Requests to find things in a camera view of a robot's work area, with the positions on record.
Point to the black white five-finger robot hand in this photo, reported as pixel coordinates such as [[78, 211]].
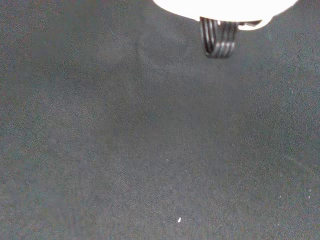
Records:
[[225, 8]]

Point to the black bench cloth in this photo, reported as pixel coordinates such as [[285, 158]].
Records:
[[150, 140]]

